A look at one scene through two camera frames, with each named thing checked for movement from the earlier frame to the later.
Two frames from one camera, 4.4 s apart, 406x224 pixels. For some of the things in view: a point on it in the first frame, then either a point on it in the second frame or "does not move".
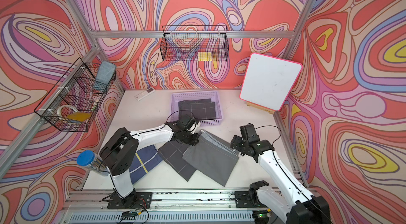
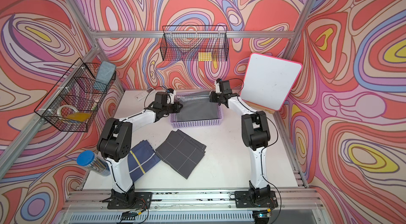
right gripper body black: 240,144 to 216,97
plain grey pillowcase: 213,156 to 197,106
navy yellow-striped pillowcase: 144,161 does not move
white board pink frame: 268,81 does not move
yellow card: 81,117 does not move
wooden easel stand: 270,111 does not move
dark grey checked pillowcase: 172,153 does not move
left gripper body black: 188,137 to 169,108
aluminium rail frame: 93,206 does not move
